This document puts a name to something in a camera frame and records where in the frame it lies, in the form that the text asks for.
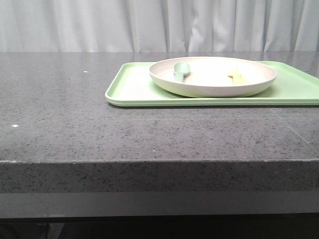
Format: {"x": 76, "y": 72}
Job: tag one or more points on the cream round plate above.
{"x": 208, "y": 77}

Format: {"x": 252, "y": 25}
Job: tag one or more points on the yellow plastic fork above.
{"x": 236, "y": 76}

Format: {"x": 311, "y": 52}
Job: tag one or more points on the pale green spoon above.
{"x": 181, "y": 70}

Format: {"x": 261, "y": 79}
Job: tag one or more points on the light green serving tray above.
{"x": 133, "y": 87}

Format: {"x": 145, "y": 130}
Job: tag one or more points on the white pleated curtain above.
{"x": 158, "y": 25}

